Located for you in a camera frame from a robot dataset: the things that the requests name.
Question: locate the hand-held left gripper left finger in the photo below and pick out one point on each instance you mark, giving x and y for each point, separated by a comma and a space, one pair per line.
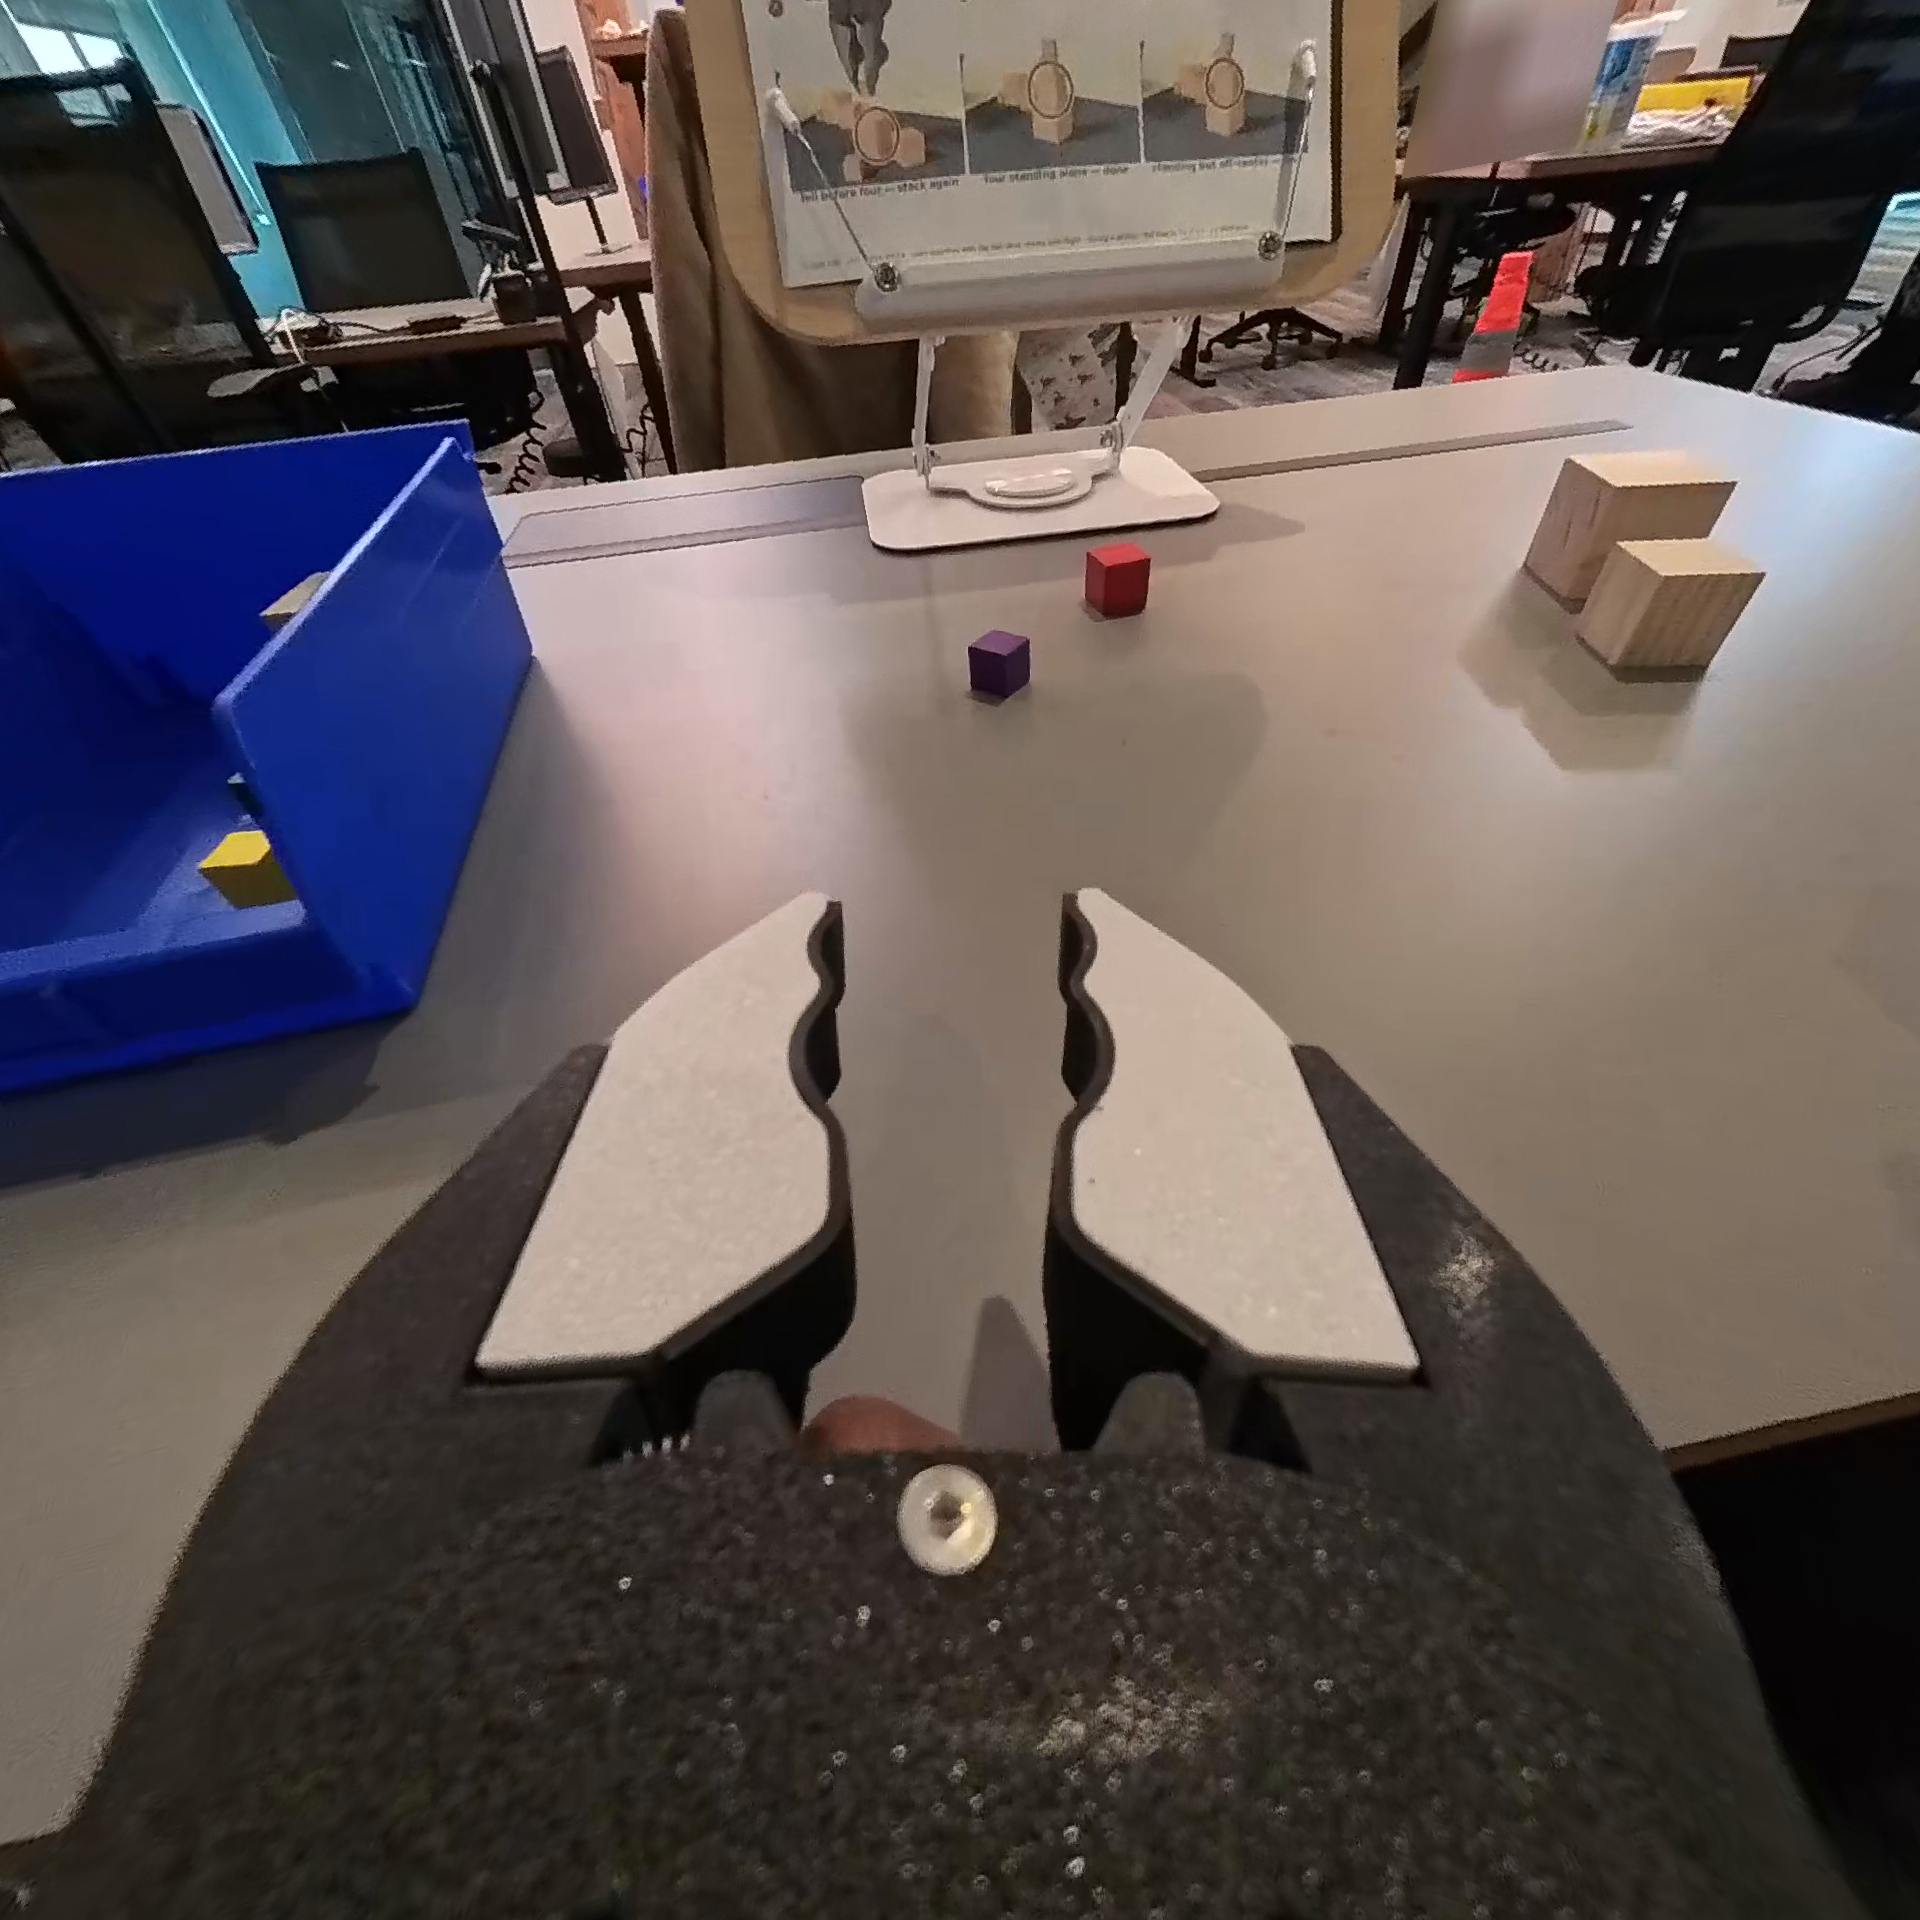
675, 1184

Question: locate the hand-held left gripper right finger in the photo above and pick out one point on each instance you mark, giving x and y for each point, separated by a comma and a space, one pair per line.
1223, 1184

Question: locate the small purple cube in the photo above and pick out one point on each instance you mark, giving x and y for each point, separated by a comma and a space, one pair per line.
999, 666

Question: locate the small red cube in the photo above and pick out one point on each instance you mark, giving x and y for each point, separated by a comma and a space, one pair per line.
1118, 582

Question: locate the smaller straight-grained wooden cube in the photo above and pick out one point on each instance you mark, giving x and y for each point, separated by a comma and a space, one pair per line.
1664, 608

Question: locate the small yellow cube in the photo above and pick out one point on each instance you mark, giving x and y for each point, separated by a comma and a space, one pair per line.
247, 875

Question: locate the blue plastic bin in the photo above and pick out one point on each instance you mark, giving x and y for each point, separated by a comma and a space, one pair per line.
376, 720

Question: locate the white document stand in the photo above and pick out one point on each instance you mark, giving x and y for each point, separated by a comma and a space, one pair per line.
1035, 511

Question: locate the beige cloth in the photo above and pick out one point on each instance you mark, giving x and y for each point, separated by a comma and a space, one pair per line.
721, 389

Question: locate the white patterned cloth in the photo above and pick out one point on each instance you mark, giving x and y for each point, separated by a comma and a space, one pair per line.
1073, 383

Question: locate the orange traffic cone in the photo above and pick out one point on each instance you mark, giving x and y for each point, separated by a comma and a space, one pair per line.
1493, 324

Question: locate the printed instruction sheet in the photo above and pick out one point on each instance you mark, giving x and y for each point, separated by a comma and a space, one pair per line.
1080, 211

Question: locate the plywood board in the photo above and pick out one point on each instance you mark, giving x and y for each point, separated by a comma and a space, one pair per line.
721, 181

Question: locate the dark wooden desk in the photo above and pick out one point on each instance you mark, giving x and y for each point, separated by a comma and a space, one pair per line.
1515, 173

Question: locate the black computer monitor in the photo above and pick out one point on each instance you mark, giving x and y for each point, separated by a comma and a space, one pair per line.
579, 128

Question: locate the blue and white carton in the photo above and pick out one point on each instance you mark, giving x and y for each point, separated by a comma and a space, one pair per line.
1624, 84

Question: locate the wooden desk with black frame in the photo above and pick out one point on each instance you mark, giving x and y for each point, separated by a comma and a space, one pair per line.
435, 333

